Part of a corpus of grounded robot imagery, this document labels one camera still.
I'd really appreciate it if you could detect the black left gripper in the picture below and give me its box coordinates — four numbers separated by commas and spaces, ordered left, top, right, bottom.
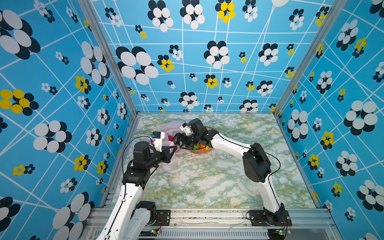
145, 145, 177, 171

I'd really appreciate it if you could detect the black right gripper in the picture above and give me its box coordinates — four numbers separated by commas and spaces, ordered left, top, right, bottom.
169, 133, 202, 150

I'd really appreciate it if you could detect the pink printed plastic bag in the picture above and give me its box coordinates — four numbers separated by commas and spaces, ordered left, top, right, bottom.
150, 121, 185, 153

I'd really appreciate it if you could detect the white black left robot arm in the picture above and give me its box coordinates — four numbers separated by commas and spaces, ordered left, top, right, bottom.
97, 141, 177, 240

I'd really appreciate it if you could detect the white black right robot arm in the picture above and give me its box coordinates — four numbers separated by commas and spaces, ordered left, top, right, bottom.
172, 119, 292, 227

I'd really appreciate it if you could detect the pink scalloped fruit bowl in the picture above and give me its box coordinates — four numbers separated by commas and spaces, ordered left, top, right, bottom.
188, 125, 215, 155

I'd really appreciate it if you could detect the orange yellow mango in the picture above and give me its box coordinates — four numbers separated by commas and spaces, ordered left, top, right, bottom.
200, 144, 210, 150

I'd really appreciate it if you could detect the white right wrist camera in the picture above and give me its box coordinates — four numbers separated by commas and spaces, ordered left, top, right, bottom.
180, 123, 194, 136

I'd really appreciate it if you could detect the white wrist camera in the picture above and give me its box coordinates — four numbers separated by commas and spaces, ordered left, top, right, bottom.
150, 132, 165, 152
180, 123, 194, 136

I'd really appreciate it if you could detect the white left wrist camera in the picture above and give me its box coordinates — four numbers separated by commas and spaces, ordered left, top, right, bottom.
150, 132, 165, 152

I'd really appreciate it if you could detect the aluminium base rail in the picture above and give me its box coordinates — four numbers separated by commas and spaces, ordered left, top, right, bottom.
80, 207, 343, 240

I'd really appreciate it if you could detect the aluminium frame post left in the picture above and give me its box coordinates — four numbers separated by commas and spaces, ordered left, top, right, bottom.
79, 0, 138, 119

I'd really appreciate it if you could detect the aluminium frame post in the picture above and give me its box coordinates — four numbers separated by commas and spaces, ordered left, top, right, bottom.
274, 0, 347, 118
79, 0, 138, 119

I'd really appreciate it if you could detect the aluminium frame post right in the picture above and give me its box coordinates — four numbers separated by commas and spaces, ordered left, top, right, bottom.
274, 0, 347, 118

